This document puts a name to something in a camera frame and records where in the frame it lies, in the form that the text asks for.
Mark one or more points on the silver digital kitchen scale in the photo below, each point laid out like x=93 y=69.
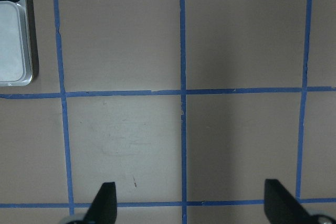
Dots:
x=16 y=43

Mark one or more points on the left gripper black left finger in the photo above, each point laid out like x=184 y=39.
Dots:
x=104 y=206

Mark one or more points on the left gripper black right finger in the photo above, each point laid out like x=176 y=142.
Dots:
x=281 y=207

